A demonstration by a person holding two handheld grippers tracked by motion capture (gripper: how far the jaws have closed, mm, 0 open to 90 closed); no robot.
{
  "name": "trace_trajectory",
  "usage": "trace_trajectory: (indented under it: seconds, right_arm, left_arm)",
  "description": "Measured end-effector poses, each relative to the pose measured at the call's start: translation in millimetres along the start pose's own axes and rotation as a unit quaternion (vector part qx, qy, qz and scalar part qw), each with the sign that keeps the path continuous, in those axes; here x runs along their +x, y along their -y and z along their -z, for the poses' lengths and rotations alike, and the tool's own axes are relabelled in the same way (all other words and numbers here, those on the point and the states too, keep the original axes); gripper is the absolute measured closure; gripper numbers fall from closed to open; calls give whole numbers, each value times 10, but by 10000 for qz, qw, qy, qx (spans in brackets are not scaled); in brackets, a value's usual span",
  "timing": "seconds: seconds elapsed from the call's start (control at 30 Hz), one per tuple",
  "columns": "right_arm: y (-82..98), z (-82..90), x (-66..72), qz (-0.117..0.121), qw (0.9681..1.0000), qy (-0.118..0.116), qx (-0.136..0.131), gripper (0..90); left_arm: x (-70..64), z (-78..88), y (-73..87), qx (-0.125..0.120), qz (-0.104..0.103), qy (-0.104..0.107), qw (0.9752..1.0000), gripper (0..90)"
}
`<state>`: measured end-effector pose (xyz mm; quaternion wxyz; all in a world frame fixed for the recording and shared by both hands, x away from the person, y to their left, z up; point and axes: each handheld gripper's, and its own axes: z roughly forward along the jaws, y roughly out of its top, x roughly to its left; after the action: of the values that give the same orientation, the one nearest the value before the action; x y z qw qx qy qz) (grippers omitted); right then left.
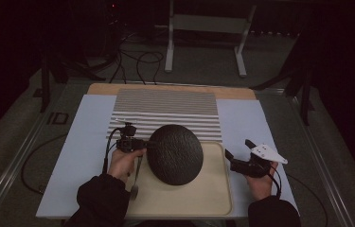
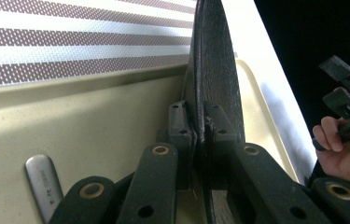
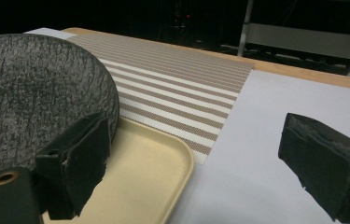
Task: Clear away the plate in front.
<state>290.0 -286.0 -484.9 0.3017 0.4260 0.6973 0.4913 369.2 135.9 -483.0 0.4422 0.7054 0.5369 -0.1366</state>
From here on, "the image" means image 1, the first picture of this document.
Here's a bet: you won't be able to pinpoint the person's right hand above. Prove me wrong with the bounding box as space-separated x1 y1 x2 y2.
245 161 279 201

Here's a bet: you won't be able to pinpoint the person's left hand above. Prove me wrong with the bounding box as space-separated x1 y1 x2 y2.
107 148 148 184

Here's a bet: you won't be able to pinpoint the silver fork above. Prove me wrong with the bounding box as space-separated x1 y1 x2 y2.
130 155 144 201

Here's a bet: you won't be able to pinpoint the beige tray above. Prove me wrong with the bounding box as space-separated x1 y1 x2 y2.
124 141 234 218

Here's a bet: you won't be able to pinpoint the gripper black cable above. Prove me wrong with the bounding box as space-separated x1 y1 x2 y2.
102 127 122 174
268 166 283 201

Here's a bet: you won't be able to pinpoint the tangled black cables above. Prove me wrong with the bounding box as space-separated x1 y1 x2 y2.
108 31 165 85

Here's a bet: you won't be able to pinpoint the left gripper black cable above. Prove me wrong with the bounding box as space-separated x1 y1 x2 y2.
102 127 122 174

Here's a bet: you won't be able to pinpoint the black stand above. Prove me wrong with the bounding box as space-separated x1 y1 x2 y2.
250 31 316 127
39 50 107 114

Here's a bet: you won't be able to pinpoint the thin black curved cable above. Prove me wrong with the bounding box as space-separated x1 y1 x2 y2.
287 173 329 227

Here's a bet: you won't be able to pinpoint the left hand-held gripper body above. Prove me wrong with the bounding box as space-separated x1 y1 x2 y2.
115 117 150 154

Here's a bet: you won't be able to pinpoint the striped placemat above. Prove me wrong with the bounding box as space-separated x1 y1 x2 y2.
106 88 223 144

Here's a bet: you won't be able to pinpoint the metal rail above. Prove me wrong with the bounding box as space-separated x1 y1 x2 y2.
255 88 355 227
0 91 72 227

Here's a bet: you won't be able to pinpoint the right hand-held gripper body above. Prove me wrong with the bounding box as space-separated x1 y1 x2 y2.
230 144 289 179

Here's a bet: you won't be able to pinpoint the thin black looped cable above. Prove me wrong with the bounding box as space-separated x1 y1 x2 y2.
20 133 69 195

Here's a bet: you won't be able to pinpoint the white metal stand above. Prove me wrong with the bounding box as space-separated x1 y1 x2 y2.
164 0 257 79

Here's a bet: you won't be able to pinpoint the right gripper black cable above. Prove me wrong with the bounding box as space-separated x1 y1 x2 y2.
268 166 283 201

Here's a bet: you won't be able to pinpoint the dark round plate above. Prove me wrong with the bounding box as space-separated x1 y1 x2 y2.
146 124 204 186

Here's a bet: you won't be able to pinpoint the pale blue table sheet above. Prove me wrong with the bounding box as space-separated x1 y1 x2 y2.
35 94 301 219

